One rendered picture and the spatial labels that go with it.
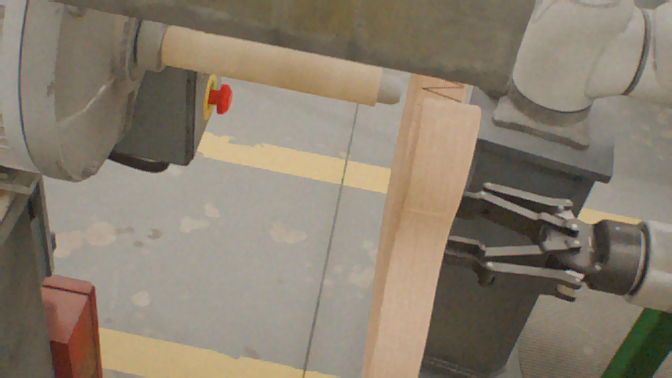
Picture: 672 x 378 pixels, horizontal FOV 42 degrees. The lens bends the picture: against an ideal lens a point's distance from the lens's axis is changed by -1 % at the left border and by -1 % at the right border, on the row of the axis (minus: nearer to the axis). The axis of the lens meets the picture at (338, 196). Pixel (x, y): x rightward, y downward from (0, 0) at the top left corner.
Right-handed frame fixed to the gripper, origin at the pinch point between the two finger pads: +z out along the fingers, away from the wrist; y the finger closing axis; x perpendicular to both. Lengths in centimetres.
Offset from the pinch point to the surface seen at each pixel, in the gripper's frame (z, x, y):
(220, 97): 27.3, -3.9, 20.8
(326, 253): 11, -95, 96
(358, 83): 10.5, 19.9, -8.9
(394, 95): 7.4, 19.3, -8.6
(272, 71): 17.6, 19.5, -9.1
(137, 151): 36.0, -10.1, 14.9
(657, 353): -44, -42, 30
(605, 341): -60, -96, 86
